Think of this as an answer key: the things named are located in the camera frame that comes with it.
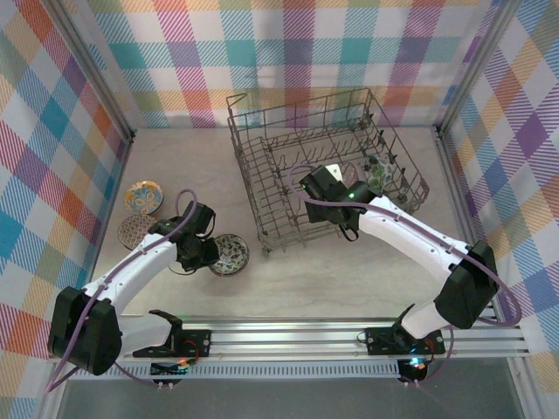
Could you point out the left controller board with LEDs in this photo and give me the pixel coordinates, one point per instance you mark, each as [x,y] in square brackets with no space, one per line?
[168,370]

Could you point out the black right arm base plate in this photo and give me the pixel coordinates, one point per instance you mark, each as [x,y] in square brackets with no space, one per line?
[380,340]

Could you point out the dark bowl with leaf print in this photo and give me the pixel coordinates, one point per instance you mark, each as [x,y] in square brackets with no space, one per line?
[231,255]

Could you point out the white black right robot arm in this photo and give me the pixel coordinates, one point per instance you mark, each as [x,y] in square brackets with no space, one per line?
[415,235]

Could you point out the aluminium frame post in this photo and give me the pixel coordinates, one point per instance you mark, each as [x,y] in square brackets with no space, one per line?
[87,65]
[476,65]

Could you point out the purple geometric pattern bowl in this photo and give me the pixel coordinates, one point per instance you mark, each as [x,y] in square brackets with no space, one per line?
[131,231]

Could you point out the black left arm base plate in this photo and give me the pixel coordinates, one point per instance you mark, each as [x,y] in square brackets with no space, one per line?
[196,342]

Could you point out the right controller board with LEDs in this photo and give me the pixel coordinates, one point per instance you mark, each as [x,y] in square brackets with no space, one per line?
[415,366]

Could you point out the aluminium mounting rail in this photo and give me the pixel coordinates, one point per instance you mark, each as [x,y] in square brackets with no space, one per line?
[284,340]

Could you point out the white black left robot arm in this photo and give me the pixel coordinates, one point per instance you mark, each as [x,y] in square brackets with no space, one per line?
[131,270]

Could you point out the orange blue flower bowl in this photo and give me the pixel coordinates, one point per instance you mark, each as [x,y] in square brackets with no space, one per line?
[144,197]

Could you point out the green leaf pattern bowl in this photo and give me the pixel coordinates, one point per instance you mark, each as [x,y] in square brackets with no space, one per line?
[377,174]

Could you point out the controller board with leds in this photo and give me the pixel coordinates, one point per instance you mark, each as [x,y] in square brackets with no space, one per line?
[168,370]
[415,366]

